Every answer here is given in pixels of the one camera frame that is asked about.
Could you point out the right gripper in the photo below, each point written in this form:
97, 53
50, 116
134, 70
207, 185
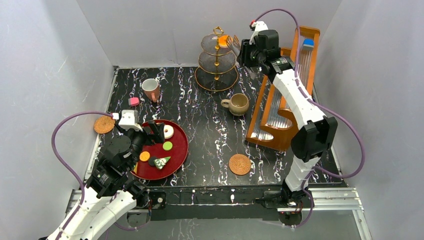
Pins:
245, 47

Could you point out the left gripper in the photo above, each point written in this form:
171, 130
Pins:
149, 132

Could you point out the white donut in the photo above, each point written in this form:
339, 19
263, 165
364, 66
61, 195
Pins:
168, 131

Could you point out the green macaron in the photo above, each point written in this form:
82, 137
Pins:
167, 146

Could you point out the green triangular cake slice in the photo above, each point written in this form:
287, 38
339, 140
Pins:
161, 162

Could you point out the orange donut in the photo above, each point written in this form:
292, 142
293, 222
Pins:
222, 41

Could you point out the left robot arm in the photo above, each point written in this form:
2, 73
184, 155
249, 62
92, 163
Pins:
108, 193

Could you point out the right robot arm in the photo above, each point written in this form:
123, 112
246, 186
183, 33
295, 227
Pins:
316, 131

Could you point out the yellow biscuit lower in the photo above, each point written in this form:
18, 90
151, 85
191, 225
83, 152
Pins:
144, 156

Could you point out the black sandwich cookie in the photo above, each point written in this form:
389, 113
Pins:
151, 161

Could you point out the three-tier glass cake stand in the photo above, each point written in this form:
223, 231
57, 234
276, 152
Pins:
216, 71

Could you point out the pink grey eraser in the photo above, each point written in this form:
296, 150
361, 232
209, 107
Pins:
133, 101

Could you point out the yellow layered cake slice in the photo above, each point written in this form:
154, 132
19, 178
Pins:
135, 170

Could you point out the pink mug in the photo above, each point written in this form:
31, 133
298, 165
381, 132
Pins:
151, 88

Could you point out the beige mug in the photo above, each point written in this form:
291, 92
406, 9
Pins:
237, 105

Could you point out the woven coaster left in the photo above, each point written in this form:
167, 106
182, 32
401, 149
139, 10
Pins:
104, 125

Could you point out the woven coaster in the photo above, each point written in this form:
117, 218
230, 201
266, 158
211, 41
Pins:
104, 125
239, 164

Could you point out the blue eraser block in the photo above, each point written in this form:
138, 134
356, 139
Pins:
307, 45

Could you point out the orange wooden rack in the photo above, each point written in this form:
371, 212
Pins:
274, 123

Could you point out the woven coaster front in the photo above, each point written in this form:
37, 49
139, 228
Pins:
239, 164

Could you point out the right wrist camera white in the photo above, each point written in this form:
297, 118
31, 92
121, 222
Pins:
256, 27

